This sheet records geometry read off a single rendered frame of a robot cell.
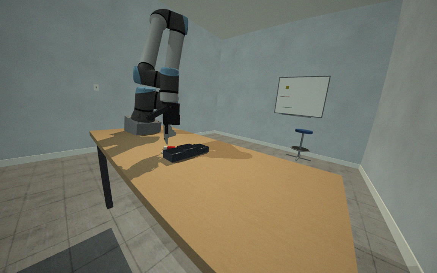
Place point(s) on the dark grey rack of bins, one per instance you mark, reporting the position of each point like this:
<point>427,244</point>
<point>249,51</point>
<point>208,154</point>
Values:
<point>184,151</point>

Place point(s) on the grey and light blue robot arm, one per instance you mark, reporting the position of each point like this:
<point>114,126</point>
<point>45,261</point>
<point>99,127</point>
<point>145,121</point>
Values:
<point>147,99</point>

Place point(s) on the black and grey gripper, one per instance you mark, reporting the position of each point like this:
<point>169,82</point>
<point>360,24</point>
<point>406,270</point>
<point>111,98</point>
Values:
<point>171,117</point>

